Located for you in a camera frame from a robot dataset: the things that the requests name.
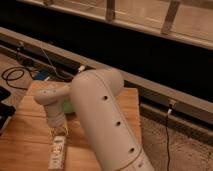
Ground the black coiled cable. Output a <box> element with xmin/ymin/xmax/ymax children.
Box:
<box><xmin>1</xmin><ymin>65</ymin><xmax>36</xmax><ymax>90</ymax></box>

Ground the blue object on floor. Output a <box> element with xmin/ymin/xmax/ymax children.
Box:
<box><xmin>34</xmin><ymin>70</ymin><xmax>49</xmax><ymax>80</ymax></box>

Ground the white plastic bottle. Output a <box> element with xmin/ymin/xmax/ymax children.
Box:
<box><xmin>48</xmin><ymin>129</ymin><xmax>66</xmax><ymax>171</ymax></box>

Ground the thin white cable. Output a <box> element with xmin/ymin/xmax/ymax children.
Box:
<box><xmin>39</xmin><ymin>46</ymin><xmax>68</xmax><ymax>80</ymax></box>

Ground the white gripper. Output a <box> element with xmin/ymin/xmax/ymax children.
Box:
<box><xmin>45</xmin><ymin>102</ymin><xmax>69</xmax><ymax>139</ymax></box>

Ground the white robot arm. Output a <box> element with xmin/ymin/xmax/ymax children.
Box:
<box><xmin>34</xmin><ymin>68</ymin><xmax>154</xmax><ymax>171</ymax></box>

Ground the black device at left edge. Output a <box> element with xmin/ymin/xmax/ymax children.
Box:
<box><xmin>0</xmin><ymin>86</ymin><xmax>16</xmax><ymax>135</ymax></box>

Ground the green ceramic bowl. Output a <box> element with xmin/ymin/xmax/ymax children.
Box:
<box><xmin>62</xmin><ymin>100</ymin><xmax>74</xmax><ymax>114</ymax></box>

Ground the black cable with white plug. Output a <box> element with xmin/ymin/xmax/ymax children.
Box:
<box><xmin>164</xmin><ymin>99</ymin><xmax>178</xmax><ymax>171</ymax></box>

